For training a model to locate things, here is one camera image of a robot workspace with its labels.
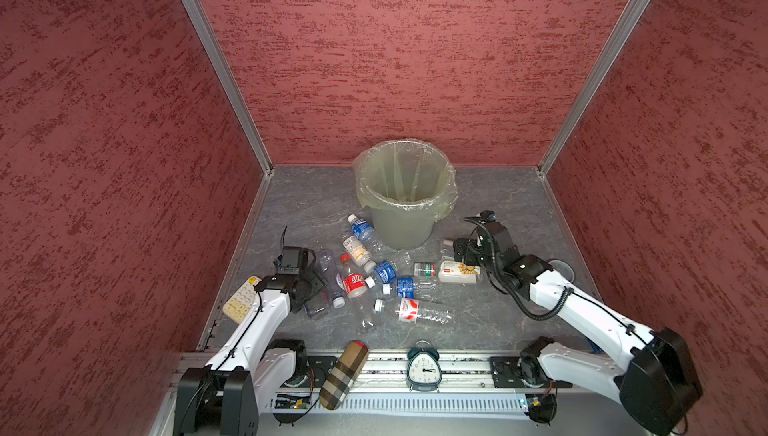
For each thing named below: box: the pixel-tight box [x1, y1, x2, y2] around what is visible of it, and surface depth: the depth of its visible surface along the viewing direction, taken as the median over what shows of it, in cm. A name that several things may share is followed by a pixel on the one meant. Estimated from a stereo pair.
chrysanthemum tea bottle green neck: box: [414, 259, 481, 284], surface depth 89 cm
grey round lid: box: [548, 259, 575, 284], surface depth 95 cm
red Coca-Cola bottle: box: [340, 254, 376, 332], surface depth 85 cm
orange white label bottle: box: [342, 234, 377, 273], surface depth 93 cm
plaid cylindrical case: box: [319, 340, 369, 411], surface depth 72 cm
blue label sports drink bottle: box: [382, 277, 439, 299], surface depth 85 cm
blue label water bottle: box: [347, 213, 386, 255], surface depth 99 cm
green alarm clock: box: [406, 339, 442, 392], surface depth 73 cm
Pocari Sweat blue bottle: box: [374, 251, 404, 295], surface depth 87 cm
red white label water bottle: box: [396, 298, 453, 324], surface depth 81 cm
